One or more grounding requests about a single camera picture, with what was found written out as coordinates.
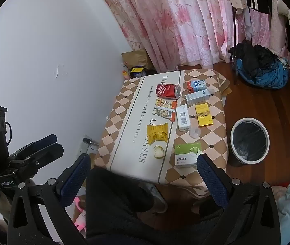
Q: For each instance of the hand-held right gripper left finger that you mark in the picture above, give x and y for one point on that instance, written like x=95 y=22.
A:
x=75 y=177

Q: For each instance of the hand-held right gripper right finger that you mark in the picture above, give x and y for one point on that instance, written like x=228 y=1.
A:
x=212 y=181

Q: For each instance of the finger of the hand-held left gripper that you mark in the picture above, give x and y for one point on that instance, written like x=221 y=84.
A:
x=42 y=141
x=53 y=153

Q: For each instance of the white trash bin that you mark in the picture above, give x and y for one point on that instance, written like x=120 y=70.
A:
x=234 y=155

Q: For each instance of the green and white box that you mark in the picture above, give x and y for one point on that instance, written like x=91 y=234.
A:
x=187 y=154

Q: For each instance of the clear plastic cup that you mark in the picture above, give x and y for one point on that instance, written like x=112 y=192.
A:
x=195 y=133

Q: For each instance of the bitten bread piece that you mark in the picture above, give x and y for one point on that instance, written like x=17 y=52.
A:
x=158 y=152

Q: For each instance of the white barcode box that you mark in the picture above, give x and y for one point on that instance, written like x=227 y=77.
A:
x=183 y=118

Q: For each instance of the yellow wrapper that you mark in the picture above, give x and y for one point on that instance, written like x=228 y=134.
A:
x=157 y=132

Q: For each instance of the white and teal box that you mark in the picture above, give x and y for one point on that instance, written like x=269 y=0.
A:
x=197 y=97

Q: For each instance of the nut snack packet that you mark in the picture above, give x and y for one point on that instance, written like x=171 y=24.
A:
x=165 y=109

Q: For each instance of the pink plastic item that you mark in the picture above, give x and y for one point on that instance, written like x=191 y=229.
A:
x=79 y=219

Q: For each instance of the dark bin liner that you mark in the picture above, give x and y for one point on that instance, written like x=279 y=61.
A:
x=249 y=140

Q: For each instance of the checkered printed tablecloth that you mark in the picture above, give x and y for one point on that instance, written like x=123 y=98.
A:
x=124 y=102

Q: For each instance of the brown cardboard piece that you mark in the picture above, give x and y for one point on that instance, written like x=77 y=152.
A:
x=227 y=93

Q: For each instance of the blue and red milk carton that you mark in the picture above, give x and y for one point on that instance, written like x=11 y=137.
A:
x=196 y=86

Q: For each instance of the red soda can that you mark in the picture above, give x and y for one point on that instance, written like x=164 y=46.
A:
x=166 y=91

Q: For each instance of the orange bottle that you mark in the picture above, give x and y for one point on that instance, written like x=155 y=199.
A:
x=126 y=75

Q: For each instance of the yellow and blue box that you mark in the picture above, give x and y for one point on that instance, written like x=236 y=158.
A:
x=137 y=72

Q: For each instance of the brown paper bag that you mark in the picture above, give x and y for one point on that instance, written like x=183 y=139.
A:
x=134 y=57

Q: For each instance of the black jacket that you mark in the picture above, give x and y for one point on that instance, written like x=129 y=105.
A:
x=254 y=56

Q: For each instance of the pink floral curtain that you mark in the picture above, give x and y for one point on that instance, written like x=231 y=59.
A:
x=175 y=23

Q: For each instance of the wall socket with plug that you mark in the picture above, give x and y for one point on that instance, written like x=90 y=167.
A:
x=86 y=140

